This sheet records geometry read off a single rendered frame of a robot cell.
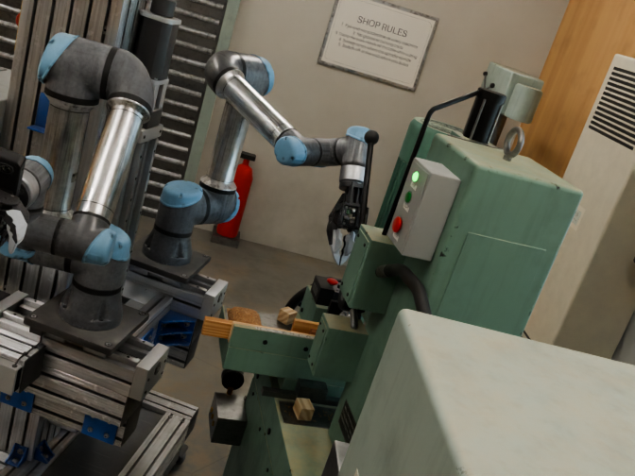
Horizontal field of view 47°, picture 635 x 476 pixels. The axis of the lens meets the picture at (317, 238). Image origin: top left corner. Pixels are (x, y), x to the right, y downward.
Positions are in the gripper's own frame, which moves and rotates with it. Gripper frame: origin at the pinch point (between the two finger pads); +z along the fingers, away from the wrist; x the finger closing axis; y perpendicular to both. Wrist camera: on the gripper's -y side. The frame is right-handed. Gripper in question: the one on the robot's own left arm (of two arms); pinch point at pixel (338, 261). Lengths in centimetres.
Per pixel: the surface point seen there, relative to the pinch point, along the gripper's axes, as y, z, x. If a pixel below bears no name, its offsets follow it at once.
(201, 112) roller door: -260, -116, -16
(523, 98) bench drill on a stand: -123, -118, 123
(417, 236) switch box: 62, 3, -7
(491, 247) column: 65, 3, 6
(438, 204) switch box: 65, -3, -5
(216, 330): 8.1, 23.0, -29.7
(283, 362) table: 9.3, 27.9, -12.9
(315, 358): 28.9, 26.3, -11.6
